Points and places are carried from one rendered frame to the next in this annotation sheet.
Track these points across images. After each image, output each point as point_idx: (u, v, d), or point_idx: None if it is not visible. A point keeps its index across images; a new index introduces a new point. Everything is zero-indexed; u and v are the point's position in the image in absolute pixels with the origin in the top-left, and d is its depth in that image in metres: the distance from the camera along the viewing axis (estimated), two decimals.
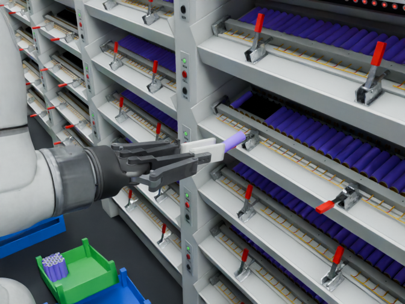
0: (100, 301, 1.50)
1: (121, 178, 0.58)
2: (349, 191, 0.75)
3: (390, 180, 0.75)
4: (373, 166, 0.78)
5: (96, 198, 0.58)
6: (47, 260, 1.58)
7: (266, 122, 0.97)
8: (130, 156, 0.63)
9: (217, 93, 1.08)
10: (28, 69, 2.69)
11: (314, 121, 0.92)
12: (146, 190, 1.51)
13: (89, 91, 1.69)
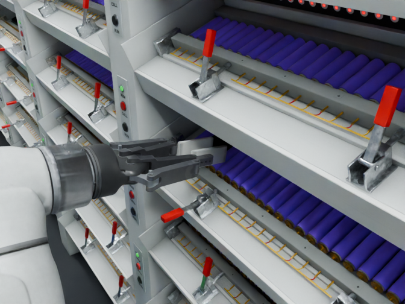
0: None
1: (120, 177, 0.58)
2: None
3: (403, 291, 0.48)
4: (377, 263, 0.51)
5: (94, 196, 0.58)
6: None
7: (229, 176, 0.70)
8: (129, 155, 0.63)
9: (169, 131, 0.81)
10: None
11: None
12: (99, 234, 1.25)
13: (37, 112, 1.42)
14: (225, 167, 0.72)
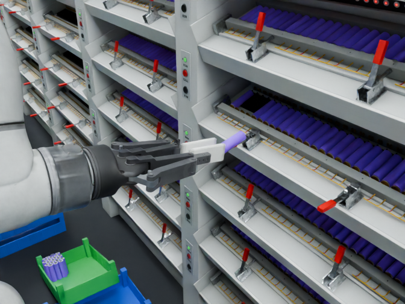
0: (101, 301, 1.50)
1: (119, 177, 0.58)
2: (351, 190, 0.74)
3: (392, 179, 0.74)
4: (375, 165, 0.78)
5: (94, 197, 0.59)
6: (47, 260, 1.58)
7: (267, 121, 0.96)
8: (129, 155, 0.63)
9: (219, 93, 1.07)
10: (28, 68, 2.68)
11: (315, 120, 0.92)
12: None
13: (89, 90, 1.69)
14: (264, 116, 0.98)
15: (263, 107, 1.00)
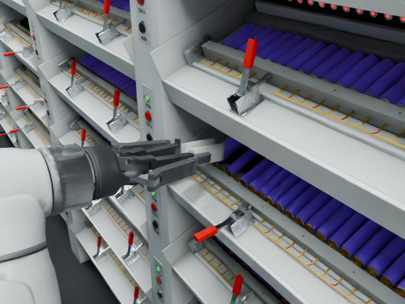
0: None
1: (120, 177, 0.58)
2: None
3: None
4: None
5: (95, 197, 0.59)
6: None
7: (263, 192, 0.66)
8: (129, 155, 0.63)
9: None
10: None
11: None
12: (114, 245, 1.21)
13: (49, 117, 1.39)
14: (257, 182, 0.68)
15: (256, 167, 0.71)
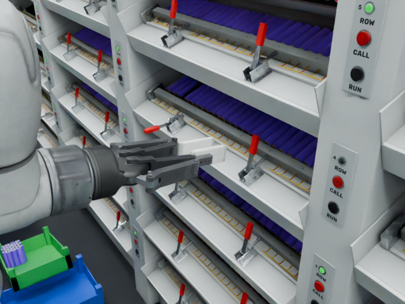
0: (56, 287, 1.54)
1: None
2: (258, 164, 0.80)
3: (294, 152, 0.79)
4: (282, 140, 0.82)
5: None
6: (6, 247, 1.62)
7: (196, 103, 1.01)
8: None
9: (152, 80, 1.11)
10: None
11: (238, 101, 0.97)
12: None
13: (49, 82, 1.73)
14: (194, 98, 1.03)
15: (194, 90, 1.05)
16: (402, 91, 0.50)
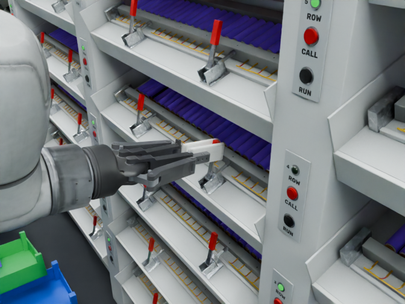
0: (31, 294, 1.49)
1: None
2: (220, 172, 0.75)
3: (258, 158, 0.74)
4: (247, 145, 0.77)
5: None
6: None
7: (164, 105, 0.96)
8: None
9: (120, 81, 1.07)
10: None
11: None
12: None
13: None
14: (163, 99, 0.98)
15: (163, 91, 1.00)
16: (355, 95, 0.45)
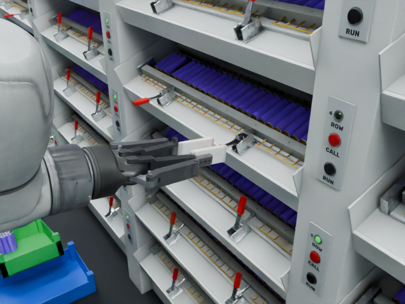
0: (47, 274, 1.50)
1: None
2: (243, 136, 0.74)
3: (282, 125, 0.74)
4: (271, 113, 0.78)
5: None
6: None
7: (184, 79, 0.96)
8: None
9: (143, 55, 1.07)
10: None
11: (227, 76, 0.92)
12: None
13: None
14: (181, 75, 0.98)
15: (182, 67, 1.00)
16: (404, 33, 0.46)
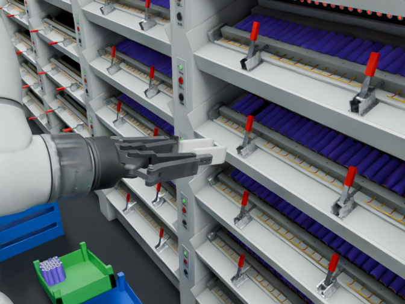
0: None
1: None
2: None
3: (390, 183, 0.75)
4: (373, 169, 0.78)
5: None
6: (45, 264, 1.58)
7: (267, 125, 0.97)
8: None
9: (214, 100, 1.08)
10: (26, 71, 2.69)
11: (314, 124, 0.93)
12: (144, 194, 1.51)
13: (87, 95, 1.69)
14: (264, 119, 0.99)
15: (263, 111, 1.01)
16: None
